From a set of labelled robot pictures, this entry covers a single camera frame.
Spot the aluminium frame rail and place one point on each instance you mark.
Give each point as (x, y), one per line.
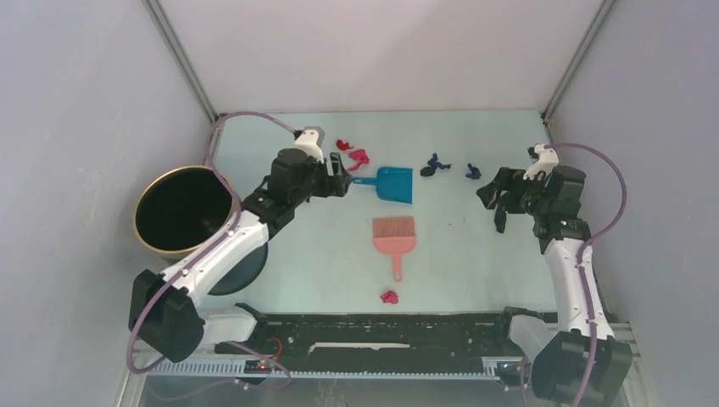
(314, 368)

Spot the dark navy paper scrap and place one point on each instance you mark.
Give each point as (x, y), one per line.
(432, 166)

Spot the pink hand brush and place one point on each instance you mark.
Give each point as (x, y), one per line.
(394, 237)

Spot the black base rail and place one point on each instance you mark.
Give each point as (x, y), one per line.
(371, 337)

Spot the small red paper scrap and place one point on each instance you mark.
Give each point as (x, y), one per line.
(343, 146)

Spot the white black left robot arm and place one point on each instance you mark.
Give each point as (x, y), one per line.
(165, 307)

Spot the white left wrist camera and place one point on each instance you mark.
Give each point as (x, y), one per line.
(309, 140)

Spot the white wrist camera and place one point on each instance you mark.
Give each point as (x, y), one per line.
(309, 140)
(544, 160)

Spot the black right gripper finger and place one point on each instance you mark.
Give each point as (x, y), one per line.
(495, 201)
(496, 186)

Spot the long black paper scrap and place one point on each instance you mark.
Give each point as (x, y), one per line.
(499, 220)

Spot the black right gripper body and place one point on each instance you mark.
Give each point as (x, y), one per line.
(526, 196)

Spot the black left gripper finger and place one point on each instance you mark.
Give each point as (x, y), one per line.
(335, 168)
(339, 186)

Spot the black gold-rimmed bin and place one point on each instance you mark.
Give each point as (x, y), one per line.
(181, 210)

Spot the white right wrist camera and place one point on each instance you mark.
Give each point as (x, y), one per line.
(544, 160)

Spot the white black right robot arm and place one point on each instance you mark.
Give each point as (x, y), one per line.
(581, 362)

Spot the pink paper scrap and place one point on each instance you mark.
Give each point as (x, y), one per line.
(390, 297)

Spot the small blue paper scrap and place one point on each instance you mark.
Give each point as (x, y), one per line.
(473, 172)

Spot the magenta paper scrap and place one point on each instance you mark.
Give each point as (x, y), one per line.
(360, 157)

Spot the blue plastic dustpan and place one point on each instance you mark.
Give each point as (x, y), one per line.
(394, 184)

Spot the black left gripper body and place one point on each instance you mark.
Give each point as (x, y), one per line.
(317, 181)

